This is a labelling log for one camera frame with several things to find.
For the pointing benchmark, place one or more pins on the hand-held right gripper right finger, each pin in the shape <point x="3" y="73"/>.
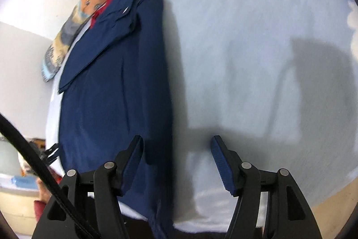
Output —
<point x="222" y="166"/>

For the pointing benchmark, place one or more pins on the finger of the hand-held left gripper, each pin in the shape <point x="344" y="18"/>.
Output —
<point x="51" y="153"/>

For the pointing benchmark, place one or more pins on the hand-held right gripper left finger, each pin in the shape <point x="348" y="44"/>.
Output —
<point x="132" y="167"/>

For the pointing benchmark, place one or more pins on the navy blue jacket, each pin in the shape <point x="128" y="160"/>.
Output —
<point x="112" y="101"/>

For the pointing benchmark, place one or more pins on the person's left forearm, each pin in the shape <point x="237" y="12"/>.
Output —
<point x="40" y="209"/>

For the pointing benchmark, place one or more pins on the person's left hand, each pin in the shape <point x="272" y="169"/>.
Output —
<point x="43" y="188"/>

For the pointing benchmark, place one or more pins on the white basin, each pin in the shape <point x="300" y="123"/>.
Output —
<point x="16" y="208"/>

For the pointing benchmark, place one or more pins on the light blue bed sheet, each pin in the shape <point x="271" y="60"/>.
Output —
<point x="251" y="59"/>

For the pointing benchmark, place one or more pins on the wooden board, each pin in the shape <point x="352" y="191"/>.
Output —
<point x="327" y="216"/>

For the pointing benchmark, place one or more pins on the patterned patchwork quilt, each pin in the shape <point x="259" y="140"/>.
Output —
<point x="64" y="31"/>

